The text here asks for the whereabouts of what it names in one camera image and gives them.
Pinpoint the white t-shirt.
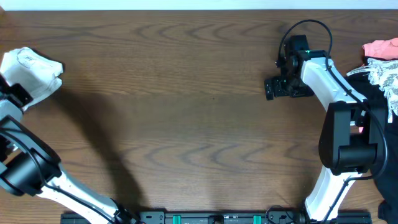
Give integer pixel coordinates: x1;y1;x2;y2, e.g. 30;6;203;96
1;47;63;111

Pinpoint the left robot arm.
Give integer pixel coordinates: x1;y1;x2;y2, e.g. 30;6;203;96
1;78;140;223

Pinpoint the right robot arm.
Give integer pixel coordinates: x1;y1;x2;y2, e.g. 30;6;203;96
264;47;388;223

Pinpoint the white floral patterned garment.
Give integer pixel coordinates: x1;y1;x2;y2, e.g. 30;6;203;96
346;57;397;123

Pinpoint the pink garment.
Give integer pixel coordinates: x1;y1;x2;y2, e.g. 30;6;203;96
357;37;398;134

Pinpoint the black garment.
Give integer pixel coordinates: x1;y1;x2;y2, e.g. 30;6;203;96
346;57;397;224

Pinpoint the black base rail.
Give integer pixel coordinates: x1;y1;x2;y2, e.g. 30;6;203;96
60;208;373;224

